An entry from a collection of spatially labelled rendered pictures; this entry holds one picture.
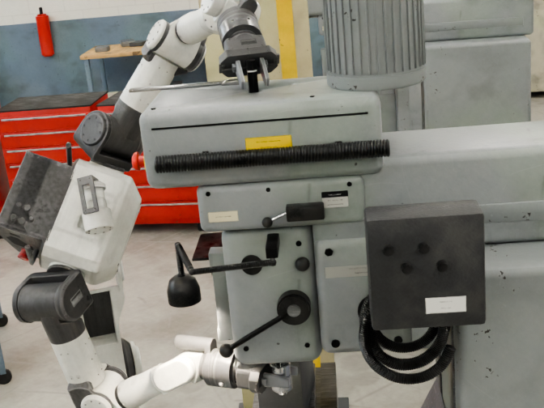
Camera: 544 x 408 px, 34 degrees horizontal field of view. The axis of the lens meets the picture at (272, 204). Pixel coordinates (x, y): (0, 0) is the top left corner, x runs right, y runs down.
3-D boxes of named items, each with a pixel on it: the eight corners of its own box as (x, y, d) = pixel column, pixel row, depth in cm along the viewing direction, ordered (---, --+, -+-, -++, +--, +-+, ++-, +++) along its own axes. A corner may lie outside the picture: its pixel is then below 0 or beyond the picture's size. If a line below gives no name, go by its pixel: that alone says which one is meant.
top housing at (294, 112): (146, 192, 179) (134, 112, 174) (167, 157, 204) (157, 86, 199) (385, 175, 175) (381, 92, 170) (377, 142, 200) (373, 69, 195)
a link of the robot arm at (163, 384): (196, 379, 207) (153, 400, 212) (213, 366, 215) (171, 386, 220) (182, 354, 207) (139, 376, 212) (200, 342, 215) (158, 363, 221)
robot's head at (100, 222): (85, 238, 212) (85, 229, 204) (78, 197, 214) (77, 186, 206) (113, 233, 214) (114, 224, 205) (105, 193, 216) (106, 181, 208)
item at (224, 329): (218, 341, 201) (208, 253, 194) (220, 333, 204) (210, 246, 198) (236, 340, 200) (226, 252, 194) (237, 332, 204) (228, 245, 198)
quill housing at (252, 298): (234, 371, 193) (218, 231, 183) (241, 328, 213) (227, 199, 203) (323, 366, 192) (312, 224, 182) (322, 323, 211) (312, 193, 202)
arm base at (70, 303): (31, 335, 218) (4, 308, 211) (49, 291, 226) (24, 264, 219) (82, 333, 212) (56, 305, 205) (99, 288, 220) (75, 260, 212)
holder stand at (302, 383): (260, 422, 238) (252, 354, 232) (273, 380, 259) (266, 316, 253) (305, 422, 236) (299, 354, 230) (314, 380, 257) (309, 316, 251)
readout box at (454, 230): (372, 335, 159) (366, 223, 152) (369, 312, 167) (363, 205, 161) (487, 328, 157) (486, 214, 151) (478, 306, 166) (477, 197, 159)
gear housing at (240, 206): (200, 235, 182) (194, 188, 179) (213, 197, 205) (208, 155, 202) (367, 223, 179) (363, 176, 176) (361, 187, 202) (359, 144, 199)
